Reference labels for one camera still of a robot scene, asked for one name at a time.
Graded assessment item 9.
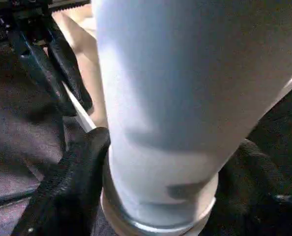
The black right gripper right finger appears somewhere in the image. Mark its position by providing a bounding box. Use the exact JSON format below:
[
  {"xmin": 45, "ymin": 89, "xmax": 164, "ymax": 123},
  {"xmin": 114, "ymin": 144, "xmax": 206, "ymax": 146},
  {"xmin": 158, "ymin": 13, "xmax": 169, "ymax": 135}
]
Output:
[{"xmin": 209, "ymin": 141, "xmax": 292, "ymax": 236}]

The white plastic table top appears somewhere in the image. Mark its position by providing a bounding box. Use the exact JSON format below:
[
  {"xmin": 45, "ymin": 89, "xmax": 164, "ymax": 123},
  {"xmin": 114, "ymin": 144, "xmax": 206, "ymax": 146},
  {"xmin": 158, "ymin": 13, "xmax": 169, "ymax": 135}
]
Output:
[{"xmin": 51, "ymin": 9, "xmax": 292, "ymax": 236}]

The white plastic table leg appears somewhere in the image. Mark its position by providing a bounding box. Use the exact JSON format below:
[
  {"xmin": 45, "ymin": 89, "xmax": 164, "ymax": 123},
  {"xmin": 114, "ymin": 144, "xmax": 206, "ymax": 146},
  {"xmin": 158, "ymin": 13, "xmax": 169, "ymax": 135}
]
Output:
[{"xmin": 90, "ymin": 0, "xmax": 292, "ymax": 228}]

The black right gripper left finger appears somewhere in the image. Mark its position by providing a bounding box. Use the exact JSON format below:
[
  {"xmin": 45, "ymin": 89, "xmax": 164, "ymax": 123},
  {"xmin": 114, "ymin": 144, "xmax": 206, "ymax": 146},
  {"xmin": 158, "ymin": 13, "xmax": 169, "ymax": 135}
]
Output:
[{"xmin": 13, "ymin": 126, "xmax": 112, "ymax": 236}]

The black work mat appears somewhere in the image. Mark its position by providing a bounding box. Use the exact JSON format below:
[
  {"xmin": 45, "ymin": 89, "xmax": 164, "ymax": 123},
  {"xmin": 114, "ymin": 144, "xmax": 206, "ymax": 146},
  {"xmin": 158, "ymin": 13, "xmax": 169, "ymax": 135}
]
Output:
[{"xmin": 0, "ymin": 36, "xmax": 292, "ymax": 236}]

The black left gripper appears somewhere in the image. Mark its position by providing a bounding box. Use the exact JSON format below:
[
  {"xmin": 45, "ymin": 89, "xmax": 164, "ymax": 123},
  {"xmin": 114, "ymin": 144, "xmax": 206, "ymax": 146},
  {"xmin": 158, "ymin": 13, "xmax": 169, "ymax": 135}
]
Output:
[{"xmin": 0, "ymin": 0, "xmax": 93, "ymax": 118}]

